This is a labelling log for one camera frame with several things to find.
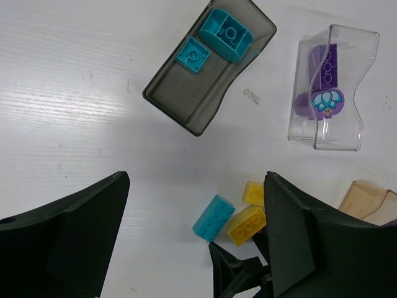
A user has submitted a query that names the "purple rounded flower lego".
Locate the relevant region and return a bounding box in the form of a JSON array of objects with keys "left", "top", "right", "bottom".
[{"left": 294, "top": 88, "right": 345, "bottom": 121}]

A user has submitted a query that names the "teal 2x4 lego brick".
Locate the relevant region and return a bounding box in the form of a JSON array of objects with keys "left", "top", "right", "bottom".
[{"left": 192, "top": 195, "right": 236, "bottom": 242}]

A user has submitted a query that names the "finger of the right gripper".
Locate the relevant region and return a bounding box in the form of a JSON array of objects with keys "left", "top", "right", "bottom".
[{"left": 208, "top": 232, "right": 273, "bottom": 297}]

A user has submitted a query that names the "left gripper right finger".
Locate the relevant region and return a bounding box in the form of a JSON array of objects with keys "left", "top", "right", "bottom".
[{"left": 264, "top": 171, "right": 396, "bottom": 297}]

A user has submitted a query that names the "purple long lego brick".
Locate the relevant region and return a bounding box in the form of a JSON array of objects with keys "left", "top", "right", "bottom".
[{"left": 310, "top": 43, "right": 338, "bottom": 91}]

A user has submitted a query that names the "small clear plastic scrap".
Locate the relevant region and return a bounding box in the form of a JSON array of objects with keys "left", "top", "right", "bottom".
[{"left": 243, "top": 89, "right": 261, "bottom": 105}]

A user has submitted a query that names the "smoky grey plastic container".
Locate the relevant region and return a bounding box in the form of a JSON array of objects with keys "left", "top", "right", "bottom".
[{"left": 143, "top": 1, "right": 277, "bottom": 137}]

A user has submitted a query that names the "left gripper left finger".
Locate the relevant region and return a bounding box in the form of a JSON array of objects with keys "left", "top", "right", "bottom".
[{"left": 1, "top": 171, "right": 130, "bottom": 297}]

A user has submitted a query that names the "clear plastic container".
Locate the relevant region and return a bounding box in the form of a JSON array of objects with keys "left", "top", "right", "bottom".
[{"left": 288, "top": 24, "right": 380, "bottom": 151}]

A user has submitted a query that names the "teal rounded patterned lego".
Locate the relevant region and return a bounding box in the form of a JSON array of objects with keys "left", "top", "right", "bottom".
[{"left": 198, "top": 9, "right": 253, "bottom": 63}]

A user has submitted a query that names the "yellow long lego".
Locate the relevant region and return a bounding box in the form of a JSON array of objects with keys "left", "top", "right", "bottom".
[{"left": 243, "top": 181, "right": 264, "bottom": 207}]

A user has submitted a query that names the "yellow 2x3 lego brick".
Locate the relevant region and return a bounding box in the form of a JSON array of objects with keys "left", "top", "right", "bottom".
[{"left": 226, "top": 205, "right": 267, "bottom": 247}]

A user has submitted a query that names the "small teal square lego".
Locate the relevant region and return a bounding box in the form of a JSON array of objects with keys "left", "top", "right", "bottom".
[{"left": 175, "top": 37, "right": 210, "bottom": 75}]

